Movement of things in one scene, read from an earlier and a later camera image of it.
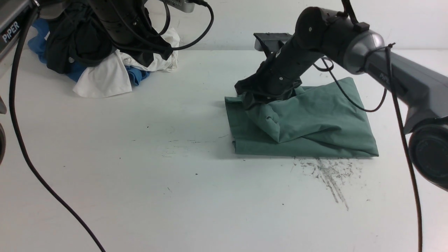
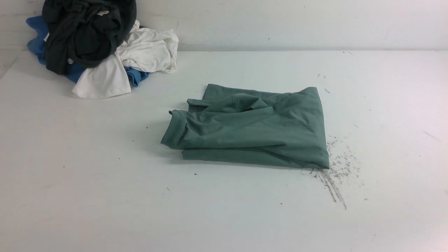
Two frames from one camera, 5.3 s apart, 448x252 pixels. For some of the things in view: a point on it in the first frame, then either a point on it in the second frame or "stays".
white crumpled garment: x=111 y=78 stays
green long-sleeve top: x=326 y=120 to x=286 y=130
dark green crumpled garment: x=78 y=35 stays
